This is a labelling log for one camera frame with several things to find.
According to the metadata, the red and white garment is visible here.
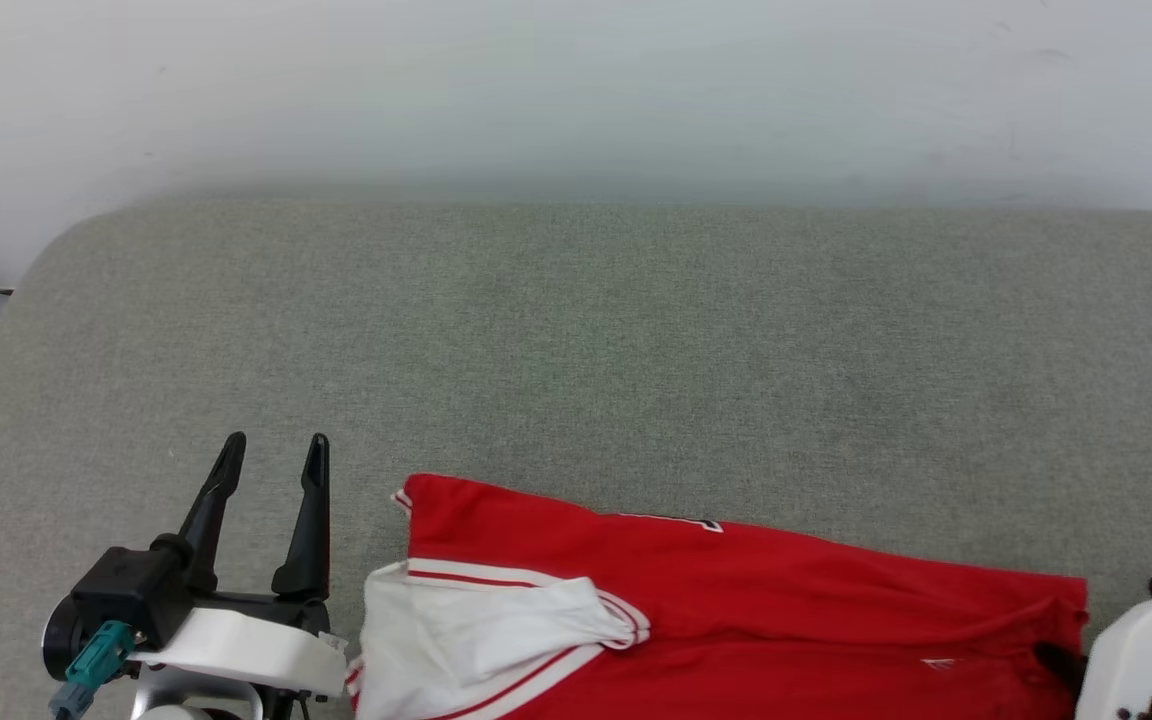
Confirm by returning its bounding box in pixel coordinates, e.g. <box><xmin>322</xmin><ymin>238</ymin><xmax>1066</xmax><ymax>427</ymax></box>
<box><xmin>346</xmin><ymin>473</ymin><xmax>1090</xmax><ymax>720</ymax></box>

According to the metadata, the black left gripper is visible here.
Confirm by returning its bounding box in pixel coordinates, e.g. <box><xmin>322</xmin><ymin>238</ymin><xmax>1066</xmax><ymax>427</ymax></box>
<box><xmin>151</xmin><ymin>431</ymin><xmax>333</xmax><ymax>634</ymax></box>

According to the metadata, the teal cable connector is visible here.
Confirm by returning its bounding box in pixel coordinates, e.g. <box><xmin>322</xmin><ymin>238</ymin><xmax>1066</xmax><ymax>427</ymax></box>
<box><xmin>48</xmin><ymin>620</ymin><xmax>137</xmax><ymax>720</ymax></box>

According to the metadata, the grey fabric sofa cushion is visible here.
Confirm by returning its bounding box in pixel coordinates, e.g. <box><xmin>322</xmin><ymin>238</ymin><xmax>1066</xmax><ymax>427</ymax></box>
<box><xmin>0</xmin><ymin>198</ymin><xmax>1152</xmax><ymax>720</ymax></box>

